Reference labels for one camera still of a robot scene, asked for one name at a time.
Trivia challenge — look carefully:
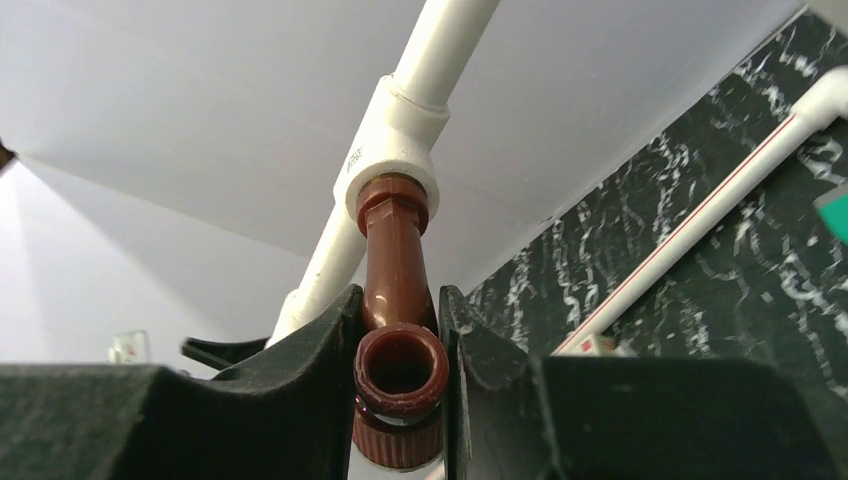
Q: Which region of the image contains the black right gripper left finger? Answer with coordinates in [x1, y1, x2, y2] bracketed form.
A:
[1, 285, 363, 479]

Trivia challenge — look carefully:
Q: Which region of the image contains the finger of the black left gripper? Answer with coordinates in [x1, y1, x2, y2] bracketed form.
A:
[180, 337, 268, 371]

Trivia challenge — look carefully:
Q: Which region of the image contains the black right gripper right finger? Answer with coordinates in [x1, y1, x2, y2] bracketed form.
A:
[439, 286, 847, 479]

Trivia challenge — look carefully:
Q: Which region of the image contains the brown water faucet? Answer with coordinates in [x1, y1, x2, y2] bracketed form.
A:
[352, 174, 450, 472]

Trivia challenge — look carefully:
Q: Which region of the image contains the small cardboard box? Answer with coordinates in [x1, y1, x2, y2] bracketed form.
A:
[570, 334, 637, 358]

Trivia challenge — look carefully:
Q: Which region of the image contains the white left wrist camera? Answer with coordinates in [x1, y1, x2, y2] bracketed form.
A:
[108, 330, 151, 364]

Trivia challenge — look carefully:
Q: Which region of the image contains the white PVC pipe frame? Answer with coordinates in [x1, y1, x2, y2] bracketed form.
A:
[271, 1, 847, 355]

